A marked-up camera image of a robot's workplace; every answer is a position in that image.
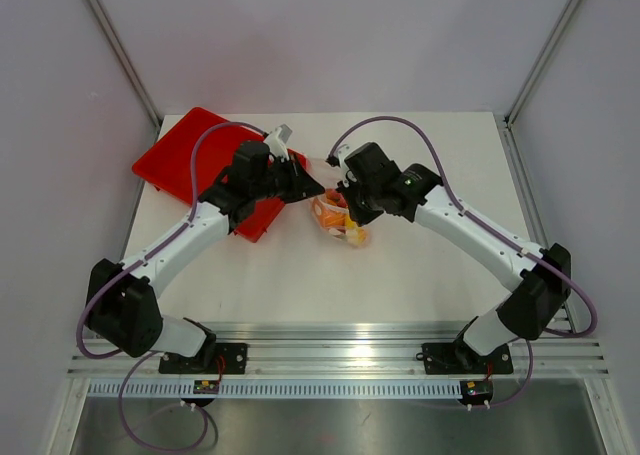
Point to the red plastic tray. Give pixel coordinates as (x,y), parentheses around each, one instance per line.
(166,165)

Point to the red yellow mango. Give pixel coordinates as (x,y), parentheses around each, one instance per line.
(334,198)

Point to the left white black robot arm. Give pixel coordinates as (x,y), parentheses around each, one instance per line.
(122,300)

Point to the clear dotted zip bag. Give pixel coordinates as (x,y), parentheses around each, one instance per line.
(329,177)

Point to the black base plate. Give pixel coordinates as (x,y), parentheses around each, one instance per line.
(449,358)
(228,358)

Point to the yellow orange mango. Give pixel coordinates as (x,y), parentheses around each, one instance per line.
(357,236)

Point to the small circuit board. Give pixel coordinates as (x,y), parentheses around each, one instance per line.
(206,387)
(476,393)

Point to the right small circuit board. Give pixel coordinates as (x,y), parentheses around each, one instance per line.
(476,393)

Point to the left aluminium frame post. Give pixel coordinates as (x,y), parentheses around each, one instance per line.
(109,32)

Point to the orange persimmon fruit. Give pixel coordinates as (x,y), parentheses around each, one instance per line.
(331,217)

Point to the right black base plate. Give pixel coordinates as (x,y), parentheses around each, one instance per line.
(449,358)

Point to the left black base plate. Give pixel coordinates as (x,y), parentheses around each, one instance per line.
(228,358)

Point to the aluminium mounting rail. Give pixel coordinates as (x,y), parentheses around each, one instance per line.
(388,350)

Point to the white slotted cable duct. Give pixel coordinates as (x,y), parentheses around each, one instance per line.
(281,389)

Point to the aluminium frame post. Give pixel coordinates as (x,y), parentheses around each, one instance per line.
(109,32)
(544,57)

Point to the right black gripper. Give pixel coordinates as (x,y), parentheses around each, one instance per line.
(361,217)

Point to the left small circuit board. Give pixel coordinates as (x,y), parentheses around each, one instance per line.
(206,387)

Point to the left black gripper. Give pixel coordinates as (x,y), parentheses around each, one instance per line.
(302,185)

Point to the right aluminium frame post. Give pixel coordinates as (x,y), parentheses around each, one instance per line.
(544,57)

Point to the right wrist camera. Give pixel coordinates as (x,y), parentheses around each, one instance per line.
(338,156)

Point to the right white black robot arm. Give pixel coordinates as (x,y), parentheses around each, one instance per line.
(532,274)

